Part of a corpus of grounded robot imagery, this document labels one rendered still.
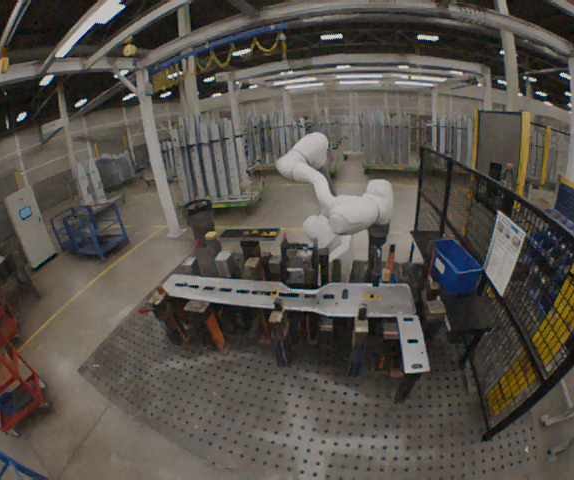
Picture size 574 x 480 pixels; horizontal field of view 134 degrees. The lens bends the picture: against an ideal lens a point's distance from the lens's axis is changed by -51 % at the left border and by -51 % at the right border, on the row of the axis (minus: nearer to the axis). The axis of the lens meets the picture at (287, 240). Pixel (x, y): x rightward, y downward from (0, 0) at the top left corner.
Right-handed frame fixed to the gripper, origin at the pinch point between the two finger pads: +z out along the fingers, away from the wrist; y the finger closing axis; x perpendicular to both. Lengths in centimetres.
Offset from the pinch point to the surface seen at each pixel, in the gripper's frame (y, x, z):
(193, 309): 20, -82, 10
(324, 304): 5.7, -21.8, 13.0
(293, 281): -14.9, -40.5, 16.5
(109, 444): 102, -174, 112
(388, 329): 18.3, 6.5, 15.1
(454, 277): 2.4, 38.0, 0.3
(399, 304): 5.0, 12.8, 13.1
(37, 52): -324, -932, -577
